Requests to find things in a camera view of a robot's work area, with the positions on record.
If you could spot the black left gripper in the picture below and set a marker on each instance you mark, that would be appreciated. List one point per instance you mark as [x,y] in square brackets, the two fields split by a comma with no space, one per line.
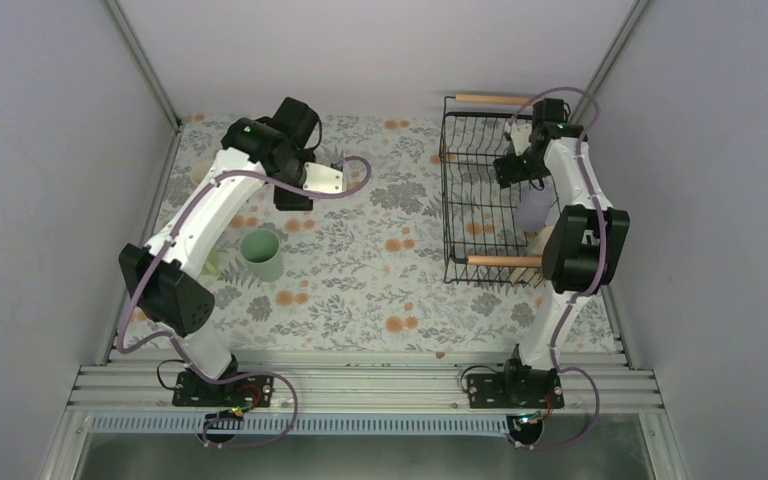
[286,201]

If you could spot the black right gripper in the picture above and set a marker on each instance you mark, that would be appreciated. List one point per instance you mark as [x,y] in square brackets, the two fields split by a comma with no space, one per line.
[516,174]

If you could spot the lavender plastic tumbler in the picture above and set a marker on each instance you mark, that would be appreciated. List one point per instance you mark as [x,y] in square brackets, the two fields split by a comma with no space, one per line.
[533,210]

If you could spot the green plastic tumbler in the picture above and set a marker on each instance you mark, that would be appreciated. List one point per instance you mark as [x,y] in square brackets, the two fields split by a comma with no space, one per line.
[260,250]

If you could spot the yellow mug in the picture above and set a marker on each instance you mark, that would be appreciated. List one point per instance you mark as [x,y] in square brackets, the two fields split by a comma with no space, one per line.
[198,172]

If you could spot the light green mug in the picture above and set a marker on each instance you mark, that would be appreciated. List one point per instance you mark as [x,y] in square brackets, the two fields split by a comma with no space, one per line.
[211,263]

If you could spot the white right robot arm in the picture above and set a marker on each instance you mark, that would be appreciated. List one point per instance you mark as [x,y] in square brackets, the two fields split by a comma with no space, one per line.
[583,248]

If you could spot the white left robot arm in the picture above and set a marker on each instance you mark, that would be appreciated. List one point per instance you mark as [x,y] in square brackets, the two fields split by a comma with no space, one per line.
[161,276]

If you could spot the cream illustrated mug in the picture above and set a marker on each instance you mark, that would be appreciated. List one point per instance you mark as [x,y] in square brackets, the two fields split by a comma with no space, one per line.
[538,244]

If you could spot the floral patterned table mat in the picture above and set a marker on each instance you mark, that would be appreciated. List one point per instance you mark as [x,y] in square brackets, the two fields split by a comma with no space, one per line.
[365,273]

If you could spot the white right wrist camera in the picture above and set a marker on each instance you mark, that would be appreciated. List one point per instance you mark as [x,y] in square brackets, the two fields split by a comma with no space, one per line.
[518,135]

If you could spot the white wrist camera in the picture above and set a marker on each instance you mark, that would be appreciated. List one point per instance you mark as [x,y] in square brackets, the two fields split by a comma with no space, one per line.
[323,179]
[518,135]

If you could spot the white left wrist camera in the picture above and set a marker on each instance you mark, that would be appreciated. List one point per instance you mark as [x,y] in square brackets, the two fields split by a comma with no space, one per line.
[323,179]

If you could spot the right aluminium corner post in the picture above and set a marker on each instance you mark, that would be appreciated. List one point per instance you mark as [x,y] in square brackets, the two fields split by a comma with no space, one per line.
[631,23]

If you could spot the black wire dish rack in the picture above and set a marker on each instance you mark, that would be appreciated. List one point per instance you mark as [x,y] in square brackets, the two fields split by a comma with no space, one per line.
[479,214]

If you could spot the aluminium corner frame post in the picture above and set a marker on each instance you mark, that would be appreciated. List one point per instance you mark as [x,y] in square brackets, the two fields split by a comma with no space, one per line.
[142,62]

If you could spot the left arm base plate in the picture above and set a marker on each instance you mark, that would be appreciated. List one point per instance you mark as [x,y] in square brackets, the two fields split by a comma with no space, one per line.
[250,392]

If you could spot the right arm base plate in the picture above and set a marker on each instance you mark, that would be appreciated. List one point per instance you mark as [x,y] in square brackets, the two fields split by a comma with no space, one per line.
[535,390]

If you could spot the aluminium rail base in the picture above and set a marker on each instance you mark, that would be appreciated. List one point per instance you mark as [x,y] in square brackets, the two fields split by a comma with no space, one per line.
[407,382]

